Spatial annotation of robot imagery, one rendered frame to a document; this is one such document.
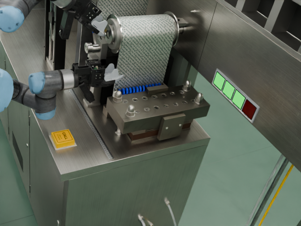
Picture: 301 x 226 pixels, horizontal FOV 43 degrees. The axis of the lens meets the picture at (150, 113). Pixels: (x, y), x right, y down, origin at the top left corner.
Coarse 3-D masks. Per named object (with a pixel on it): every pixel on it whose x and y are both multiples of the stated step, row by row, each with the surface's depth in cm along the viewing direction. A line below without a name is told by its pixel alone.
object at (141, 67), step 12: (168, 48) 157; (120, 60) 149; (132, 60) 151; (144, 60) 154; (156, 60) 158; (120, 72) 152; (132, 72) 155; (144, 72) 159; (156, 72) 162; (120, 84) 156; (132, 84) 159; (144, 84) 163
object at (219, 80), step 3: (216, 75) 147; (219, 75) 146; (216, 78) 148; (219, 78) 146; (222, 78) 145; (216, 81) 148; (219, 81) 146; (222, 81) 145; (216, 84) 148; (219, 84) 147; (222, 84) 145; (219, 87) 147
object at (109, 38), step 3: (108, 24) 145; (111, 24) 145; (108, 27) 145; (111, 27) 143; (105, 30) 147; (108, 30) 146; (111, 30) 143; (114, 30) 143; (108, 33) 145; (111, 33) 143; (114, 33) 143; (105, 36) 148; (108, 36) 146; (111, 36) 144; (114, 36) 144; (105, 39) 149; (108, 39) 146; (111, 39) 144; (114, 39) 144; (108, 42) 147; (111, 42) 145
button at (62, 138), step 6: (54, 132) 146; (60, 132) 147; (66, 132) 147; (54, 138) 144; (60, 138) 144; (66, 138) 145; (72, 138) 145; (60, 144) 142; (66, 144) 144; (72, 144) 145
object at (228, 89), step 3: (225, 84) 144; (228, 84) 142; (225, 87) 144; (228, 87) 143; (231, 87) 141; (225, 90) 144; (228, 90) 143; (231, 90) 142; (225, 93) 145; (228, 93) 143; (231, 93) 142; (228, 96) 143; (231, 96) 142
